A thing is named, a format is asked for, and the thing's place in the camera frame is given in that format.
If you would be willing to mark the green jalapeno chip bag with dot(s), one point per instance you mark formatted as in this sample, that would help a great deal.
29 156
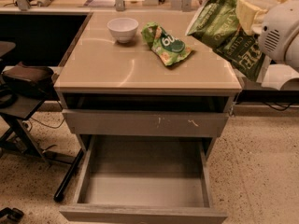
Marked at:
216 25

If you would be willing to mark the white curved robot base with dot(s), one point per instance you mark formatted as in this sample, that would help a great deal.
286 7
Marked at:
277 75

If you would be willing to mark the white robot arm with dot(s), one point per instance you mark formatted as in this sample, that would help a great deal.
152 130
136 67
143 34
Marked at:
276 23

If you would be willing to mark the green chip bag on counter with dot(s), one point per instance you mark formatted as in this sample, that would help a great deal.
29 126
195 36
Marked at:
168 48

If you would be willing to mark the grey drawer cabinet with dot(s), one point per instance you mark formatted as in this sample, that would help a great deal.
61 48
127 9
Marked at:
102 74

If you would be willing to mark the closed top drawer front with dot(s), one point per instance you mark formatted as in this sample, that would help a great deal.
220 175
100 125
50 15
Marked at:
142 123

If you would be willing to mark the open middle drawer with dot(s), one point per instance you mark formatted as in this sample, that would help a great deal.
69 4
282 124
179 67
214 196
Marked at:
143 180

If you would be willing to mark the dark brown bag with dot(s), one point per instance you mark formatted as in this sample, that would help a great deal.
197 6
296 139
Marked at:
29 81

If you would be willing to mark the white ceramic bowl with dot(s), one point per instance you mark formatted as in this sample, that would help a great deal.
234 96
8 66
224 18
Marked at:
123 29

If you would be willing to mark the black side stand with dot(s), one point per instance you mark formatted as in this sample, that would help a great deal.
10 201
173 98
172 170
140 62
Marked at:
17 139

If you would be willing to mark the black clamp on floor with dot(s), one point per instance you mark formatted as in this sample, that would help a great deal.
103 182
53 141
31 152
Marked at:
13 214

